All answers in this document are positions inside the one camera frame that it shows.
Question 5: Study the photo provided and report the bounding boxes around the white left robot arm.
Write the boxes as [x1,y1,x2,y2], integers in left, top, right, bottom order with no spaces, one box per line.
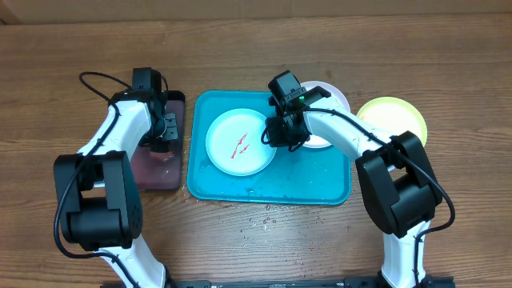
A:
[53,67,180,287]

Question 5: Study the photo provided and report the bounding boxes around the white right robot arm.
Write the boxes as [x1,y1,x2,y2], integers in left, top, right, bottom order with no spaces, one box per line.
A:
[261,70,454,287]

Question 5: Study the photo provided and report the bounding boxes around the teal plastic tray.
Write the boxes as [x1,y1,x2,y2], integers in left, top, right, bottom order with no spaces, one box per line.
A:
[187,90,351,205]

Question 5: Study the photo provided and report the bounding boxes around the yellow green plate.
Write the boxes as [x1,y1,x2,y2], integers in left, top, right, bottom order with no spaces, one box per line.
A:
[357,97,428,146]

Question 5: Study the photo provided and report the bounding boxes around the dark red water tray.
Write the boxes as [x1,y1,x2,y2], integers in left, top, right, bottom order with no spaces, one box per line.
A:
[130,90,186,191]

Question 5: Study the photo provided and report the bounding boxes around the light blue plate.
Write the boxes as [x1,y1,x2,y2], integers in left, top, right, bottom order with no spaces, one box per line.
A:
[206,108,277,177]

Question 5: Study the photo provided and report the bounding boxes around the pink white plate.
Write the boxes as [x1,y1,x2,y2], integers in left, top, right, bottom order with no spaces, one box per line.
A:
[301,81,350,149]

